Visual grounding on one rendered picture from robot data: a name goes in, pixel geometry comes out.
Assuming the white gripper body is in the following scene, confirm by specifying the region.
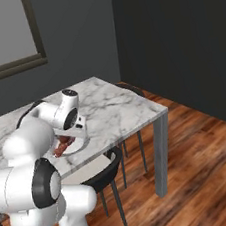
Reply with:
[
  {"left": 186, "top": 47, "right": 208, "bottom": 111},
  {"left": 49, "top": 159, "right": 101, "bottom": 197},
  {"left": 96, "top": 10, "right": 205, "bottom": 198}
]
[{"left": 54, "top": 122, "right": 90, "bottom": 146}]

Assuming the white round plate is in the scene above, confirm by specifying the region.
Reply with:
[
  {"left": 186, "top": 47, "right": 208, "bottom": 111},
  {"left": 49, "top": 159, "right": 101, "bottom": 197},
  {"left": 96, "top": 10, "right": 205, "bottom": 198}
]
[{"left": 40, "top": 127, "right": 93, "bottom": 160}]

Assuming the red brown meat piece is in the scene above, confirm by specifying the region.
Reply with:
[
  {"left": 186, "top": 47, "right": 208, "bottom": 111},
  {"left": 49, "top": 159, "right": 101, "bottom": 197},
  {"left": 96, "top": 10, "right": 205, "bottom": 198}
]
[{"left": 51, "top": 133, "right": 79, "bottom": 159}]

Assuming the black chair with white seat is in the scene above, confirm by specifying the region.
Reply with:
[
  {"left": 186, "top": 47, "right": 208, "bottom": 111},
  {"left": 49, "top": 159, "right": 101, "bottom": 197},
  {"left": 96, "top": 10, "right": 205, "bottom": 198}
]
[{"left": 58, "top": 144, "right": 135, "bottom": 226}]

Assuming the grey table leg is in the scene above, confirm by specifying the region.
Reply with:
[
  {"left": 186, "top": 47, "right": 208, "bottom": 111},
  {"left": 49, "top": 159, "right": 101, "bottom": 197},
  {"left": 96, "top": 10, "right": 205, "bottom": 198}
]
[{"left": 144, "top": 110, "right": 180, "bottom": 200}]

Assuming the dark framed window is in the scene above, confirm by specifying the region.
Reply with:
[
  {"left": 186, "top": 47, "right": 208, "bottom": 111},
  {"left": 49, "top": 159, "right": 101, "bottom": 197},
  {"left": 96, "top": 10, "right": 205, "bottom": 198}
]
[{"left": 0, "top": 0, "right": 51, "bottom": 84}]

